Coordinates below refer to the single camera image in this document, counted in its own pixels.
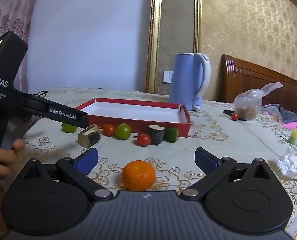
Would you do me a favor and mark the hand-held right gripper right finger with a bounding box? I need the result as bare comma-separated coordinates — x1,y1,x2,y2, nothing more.
180,147,276,202

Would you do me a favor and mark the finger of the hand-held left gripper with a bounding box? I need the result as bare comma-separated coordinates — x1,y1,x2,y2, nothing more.
13,91,89,129

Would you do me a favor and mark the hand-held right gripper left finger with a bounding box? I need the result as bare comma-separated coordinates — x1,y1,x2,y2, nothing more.
21,147,113,202

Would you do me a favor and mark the green lime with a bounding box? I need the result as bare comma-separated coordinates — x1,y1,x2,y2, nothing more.
61,122,78,134

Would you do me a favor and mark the green fruit chunk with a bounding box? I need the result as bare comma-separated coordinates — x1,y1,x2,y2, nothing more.
164,127,179,143

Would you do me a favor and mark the orange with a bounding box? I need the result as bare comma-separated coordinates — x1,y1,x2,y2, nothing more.
122,160,156,192

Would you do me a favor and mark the red shallow box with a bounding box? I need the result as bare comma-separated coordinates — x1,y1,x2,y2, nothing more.
75,97,191,138

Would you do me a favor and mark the person's left hand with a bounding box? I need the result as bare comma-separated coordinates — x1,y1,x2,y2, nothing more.
0,139,25,178

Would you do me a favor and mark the cream floral tablecloth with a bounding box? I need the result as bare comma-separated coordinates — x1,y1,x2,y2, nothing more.
0,87,297,240

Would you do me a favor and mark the flat black object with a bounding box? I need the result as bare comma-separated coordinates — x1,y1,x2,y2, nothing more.
223,109,249,121

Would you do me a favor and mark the pink patterned curtain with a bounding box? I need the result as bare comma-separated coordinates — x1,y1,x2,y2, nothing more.
0,0,42,93

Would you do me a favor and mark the clear plastic bag of nuts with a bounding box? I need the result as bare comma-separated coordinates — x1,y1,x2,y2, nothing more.
234,82,284,122

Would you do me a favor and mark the blue electric kettle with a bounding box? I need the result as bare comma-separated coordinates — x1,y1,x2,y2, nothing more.
169,52,211,112

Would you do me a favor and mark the crumpled white tissue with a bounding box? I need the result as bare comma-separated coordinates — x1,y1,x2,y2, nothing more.
268,148,297,180

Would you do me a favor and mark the brown wooden headboard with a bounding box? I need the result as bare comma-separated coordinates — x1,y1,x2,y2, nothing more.
221,54,297,105

